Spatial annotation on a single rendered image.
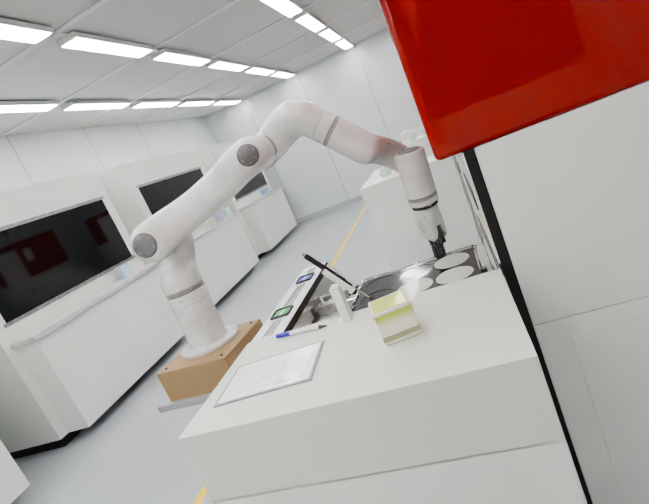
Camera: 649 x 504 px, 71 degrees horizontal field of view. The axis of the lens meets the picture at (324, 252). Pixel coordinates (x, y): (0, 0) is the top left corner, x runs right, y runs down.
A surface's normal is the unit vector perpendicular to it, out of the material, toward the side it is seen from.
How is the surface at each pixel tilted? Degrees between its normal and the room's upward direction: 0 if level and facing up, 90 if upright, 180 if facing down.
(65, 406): 90
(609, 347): 90
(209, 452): 90
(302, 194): 90
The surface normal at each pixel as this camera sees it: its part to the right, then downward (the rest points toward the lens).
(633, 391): -0.21, 0.32
